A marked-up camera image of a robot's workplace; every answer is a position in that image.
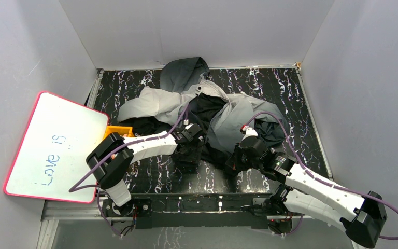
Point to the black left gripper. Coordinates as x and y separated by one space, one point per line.
186 159

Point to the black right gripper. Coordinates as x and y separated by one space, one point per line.
233 162

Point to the grey and black jacket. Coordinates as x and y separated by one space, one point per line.
183 83

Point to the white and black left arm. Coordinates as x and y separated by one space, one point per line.
112 158

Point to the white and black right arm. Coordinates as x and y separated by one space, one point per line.
303 191

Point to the orange plastic bin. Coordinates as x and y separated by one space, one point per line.
124 131

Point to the pink framed whiteboard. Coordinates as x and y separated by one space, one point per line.
52 155

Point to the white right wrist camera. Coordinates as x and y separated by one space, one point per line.
248 131

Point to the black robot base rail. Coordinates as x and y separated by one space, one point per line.
146 211

